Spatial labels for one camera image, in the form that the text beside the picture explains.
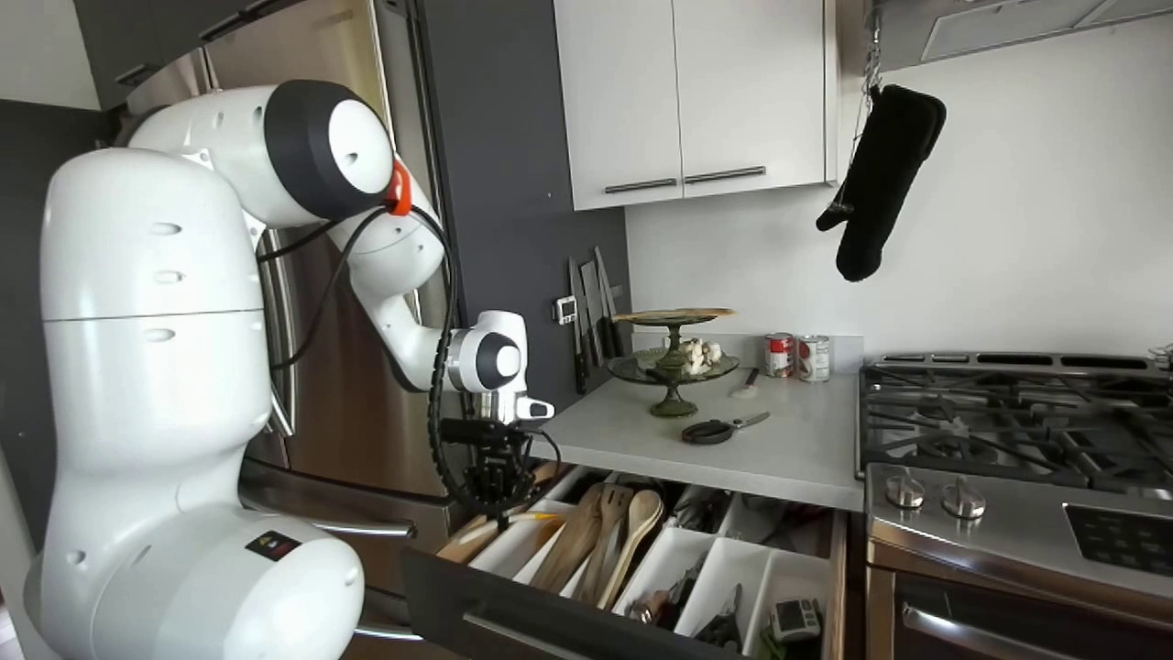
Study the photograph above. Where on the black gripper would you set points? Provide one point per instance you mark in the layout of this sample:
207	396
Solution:
490	445

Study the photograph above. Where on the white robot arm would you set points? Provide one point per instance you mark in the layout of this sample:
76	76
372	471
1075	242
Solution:
148	307

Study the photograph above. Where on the wooden drawer with grey front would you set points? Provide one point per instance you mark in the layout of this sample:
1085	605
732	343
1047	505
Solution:
490	625

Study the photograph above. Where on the long wooden spoon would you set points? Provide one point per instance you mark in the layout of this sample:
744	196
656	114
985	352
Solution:
642	512

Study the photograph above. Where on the yellow smiley face spatula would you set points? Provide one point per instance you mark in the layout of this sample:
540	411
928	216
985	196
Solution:
544	517

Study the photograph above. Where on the wide wooden spatula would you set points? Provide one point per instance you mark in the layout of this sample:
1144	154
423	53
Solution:
572	545

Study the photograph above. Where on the metal utensil pile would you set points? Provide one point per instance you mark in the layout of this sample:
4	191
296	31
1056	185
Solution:
700	508

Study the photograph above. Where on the brass tiered cake stand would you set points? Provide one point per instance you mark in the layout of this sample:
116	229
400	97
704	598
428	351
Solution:
673	363

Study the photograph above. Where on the small black pan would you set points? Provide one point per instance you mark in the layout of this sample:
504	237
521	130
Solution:
704	431

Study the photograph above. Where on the white plastic cutlery tray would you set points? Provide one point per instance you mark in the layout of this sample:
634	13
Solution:
709	573

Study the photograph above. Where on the shiny silver ornament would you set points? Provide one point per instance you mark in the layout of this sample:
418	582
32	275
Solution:
698	358

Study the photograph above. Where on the small metal utensil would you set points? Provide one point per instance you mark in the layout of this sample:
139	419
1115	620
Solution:
744	379

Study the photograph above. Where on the white digital kitchen timer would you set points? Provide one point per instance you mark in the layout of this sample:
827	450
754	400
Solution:
794	620

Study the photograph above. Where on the silver stove knob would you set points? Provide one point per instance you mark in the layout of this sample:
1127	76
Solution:
903	488
962	501

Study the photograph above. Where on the white double door cabinet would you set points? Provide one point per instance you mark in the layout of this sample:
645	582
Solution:
682	97

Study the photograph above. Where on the black oven mitt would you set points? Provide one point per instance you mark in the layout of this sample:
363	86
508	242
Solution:
886	170

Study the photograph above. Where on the stainless steel gas stove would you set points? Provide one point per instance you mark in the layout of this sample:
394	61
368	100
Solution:
1013	526

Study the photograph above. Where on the range hood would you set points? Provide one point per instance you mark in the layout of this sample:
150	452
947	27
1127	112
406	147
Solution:
1040	23

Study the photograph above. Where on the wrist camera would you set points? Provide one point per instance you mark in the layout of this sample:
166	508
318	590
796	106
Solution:
533	407

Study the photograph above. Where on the white wall outlet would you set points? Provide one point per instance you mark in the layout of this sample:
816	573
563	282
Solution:
566	309

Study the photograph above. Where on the wall mounted kitchen knives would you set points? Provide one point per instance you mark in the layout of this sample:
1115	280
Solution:
599	307

